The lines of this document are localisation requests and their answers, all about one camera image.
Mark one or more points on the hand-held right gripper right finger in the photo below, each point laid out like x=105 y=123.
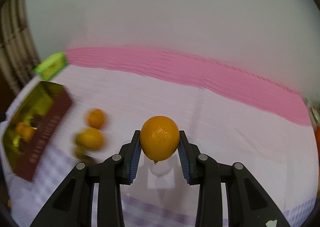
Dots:
x=185 y=159

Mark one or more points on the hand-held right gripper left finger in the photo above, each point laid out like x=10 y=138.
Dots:
x=133 y=159

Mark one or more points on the small orange tangerine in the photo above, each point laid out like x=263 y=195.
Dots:
x=160 y=138
x=95 y=118

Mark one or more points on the yellowish orange tangerine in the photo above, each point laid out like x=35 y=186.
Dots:
x=90 y=138

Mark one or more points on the gold rectangular tin box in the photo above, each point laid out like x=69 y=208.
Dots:
x=50 y=126

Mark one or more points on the pink purple checked tablecloth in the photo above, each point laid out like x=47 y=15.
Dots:
x=225 y=129

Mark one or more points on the green tissue pack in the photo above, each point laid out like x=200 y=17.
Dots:
x=51 y=65

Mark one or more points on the red orange packet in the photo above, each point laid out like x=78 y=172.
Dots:
x=317 y=138

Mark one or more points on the beige patterned curtain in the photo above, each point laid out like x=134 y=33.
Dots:
x=15 y=41

